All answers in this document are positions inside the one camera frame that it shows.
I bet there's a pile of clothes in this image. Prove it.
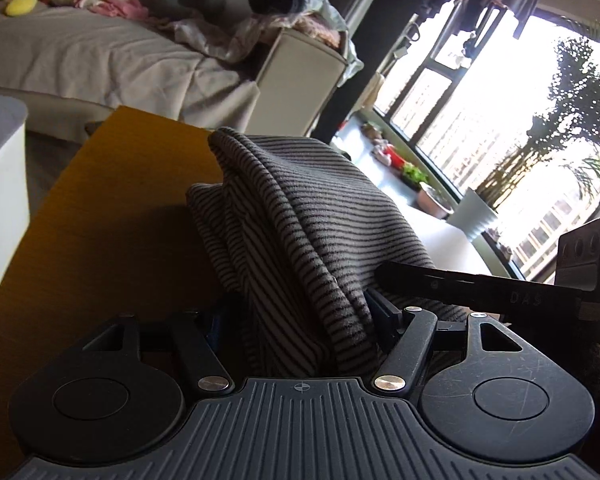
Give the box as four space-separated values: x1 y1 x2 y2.
172 0 366 86

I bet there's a red basin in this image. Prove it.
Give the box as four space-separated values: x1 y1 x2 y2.
380 142 407 170

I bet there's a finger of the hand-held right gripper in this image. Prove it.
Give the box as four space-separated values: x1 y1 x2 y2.
375 261 596 318

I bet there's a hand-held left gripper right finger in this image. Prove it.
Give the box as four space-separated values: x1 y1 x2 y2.
365 290 536 395

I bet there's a small green plant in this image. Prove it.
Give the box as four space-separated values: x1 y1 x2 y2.
402 162 431 190

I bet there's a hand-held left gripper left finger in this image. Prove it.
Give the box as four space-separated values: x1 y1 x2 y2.
75 310 233 395

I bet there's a striped knit garment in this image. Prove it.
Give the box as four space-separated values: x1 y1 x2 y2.
186 127 468 378

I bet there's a potted palm in white pot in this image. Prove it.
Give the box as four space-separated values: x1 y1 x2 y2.
445 20 600 242

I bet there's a pink cloth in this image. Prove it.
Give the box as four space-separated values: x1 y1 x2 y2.
75 0 153 22

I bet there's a white cabinet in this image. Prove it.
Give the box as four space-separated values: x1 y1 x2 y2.
0 92 31 331

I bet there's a grey sofa cover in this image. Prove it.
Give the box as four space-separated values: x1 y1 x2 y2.
0 0 261 128

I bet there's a beige sofa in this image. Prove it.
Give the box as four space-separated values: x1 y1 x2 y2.
0 0 381 146

